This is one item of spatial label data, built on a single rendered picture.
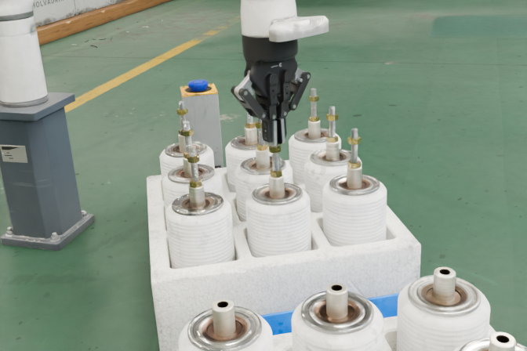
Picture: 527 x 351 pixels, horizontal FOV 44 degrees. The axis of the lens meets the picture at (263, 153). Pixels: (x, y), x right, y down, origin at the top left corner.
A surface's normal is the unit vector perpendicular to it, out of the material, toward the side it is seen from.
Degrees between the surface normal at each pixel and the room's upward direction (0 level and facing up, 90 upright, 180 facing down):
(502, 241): 0
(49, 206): 90
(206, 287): 90
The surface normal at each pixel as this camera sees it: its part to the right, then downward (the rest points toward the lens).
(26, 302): -0.05, -0.93
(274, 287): 0.18, 0.34
